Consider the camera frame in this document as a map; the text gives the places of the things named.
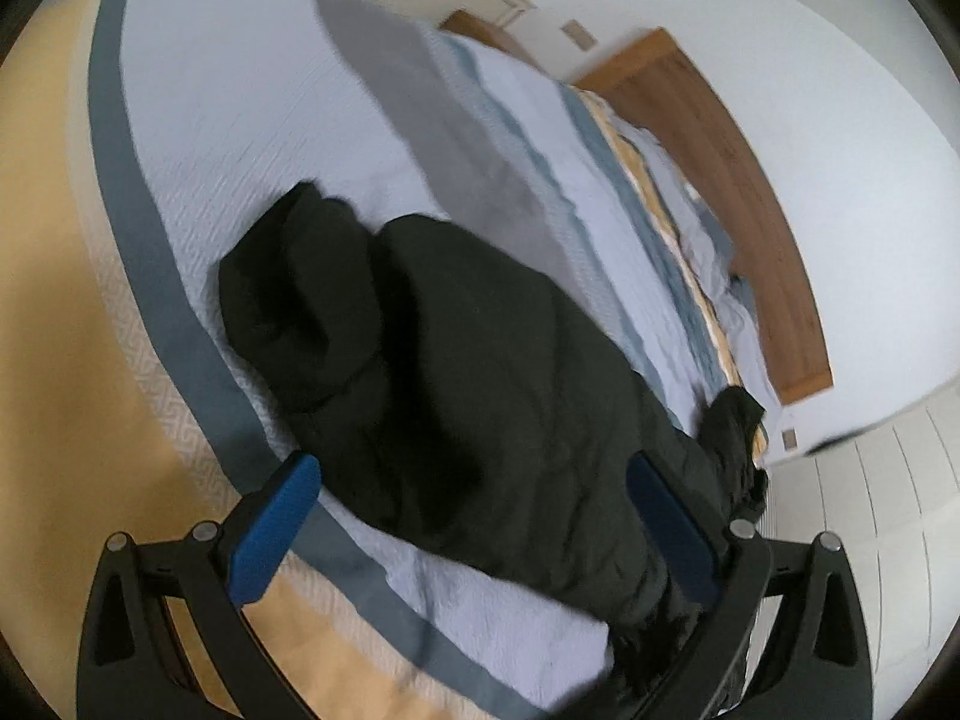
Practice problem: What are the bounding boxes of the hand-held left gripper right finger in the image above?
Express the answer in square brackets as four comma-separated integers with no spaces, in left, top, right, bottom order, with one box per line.
[626,450,875,720]

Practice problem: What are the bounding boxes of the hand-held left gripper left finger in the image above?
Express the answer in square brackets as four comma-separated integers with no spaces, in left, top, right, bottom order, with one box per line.
[75,452,323,720]

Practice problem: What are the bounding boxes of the black jacket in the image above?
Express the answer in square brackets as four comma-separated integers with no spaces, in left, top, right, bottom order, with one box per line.
[217,180,770,698]

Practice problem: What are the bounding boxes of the white panelled cabinet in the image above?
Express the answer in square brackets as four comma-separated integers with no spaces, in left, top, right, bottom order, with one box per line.
[769,382,960,691]

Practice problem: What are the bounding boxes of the blue-grey pillow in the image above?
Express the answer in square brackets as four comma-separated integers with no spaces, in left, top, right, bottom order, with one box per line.
[690,202,758,323]

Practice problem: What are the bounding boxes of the light blue pillow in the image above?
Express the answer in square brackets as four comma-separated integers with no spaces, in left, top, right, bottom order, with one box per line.
[622,124,706,226]

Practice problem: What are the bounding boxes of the wooden headboard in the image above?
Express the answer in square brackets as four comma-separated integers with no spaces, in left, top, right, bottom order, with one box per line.
[574,26,833,406]

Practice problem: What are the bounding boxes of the striped bedspread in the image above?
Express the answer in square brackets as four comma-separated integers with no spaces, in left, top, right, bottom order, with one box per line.
[0,0,773,720]

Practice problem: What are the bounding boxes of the wooden nightstand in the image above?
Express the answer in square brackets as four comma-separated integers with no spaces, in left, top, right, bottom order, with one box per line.
[441,10,530,57]

